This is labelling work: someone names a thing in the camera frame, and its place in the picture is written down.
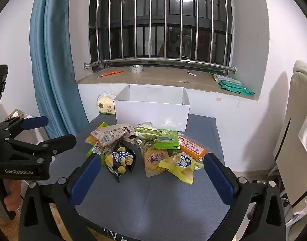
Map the steel window guard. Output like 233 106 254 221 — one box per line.
83 0 237 75

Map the yellow-green snack packet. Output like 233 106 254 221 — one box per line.
85 122 110 157

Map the white green wipes pack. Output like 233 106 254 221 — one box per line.
214 75 242 86

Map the blue curtain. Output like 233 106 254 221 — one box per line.
29 0 88 139

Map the brown round cookie packet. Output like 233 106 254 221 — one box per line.
143 146 170 178

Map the black yellow snack packet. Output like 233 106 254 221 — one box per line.
104 143 137 182

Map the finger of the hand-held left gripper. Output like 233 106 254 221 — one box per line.
7 134 77 165
0 116 49 141

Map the small cardboard box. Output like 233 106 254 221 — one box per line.
5 109 32 121

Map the white orange snack packet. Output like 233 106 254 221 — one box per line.
91 124 134 148

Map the orange pen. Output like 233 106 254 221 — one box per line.
97 70 123 78

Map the wrapped toilet paper pack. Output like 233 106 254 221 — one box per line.
96 93 117 115

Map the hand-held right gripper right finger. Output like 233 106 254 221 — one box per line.
203 153 287 241

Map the person's left hand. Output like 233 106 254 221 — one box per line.
4 181 23 212

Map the green seaweed snack packet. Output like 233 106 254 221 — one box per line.
153 129 181 150

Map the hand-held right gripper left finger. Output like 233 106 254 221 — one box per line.
18 153 102 241

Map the green pea snack packet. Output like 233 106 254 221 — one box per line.
134 121 159 143

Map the white cardboard box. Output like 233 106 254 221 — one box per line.
114 85 191 132

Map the silver foil snack packet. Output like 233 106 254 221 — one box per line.
127 135 145 147

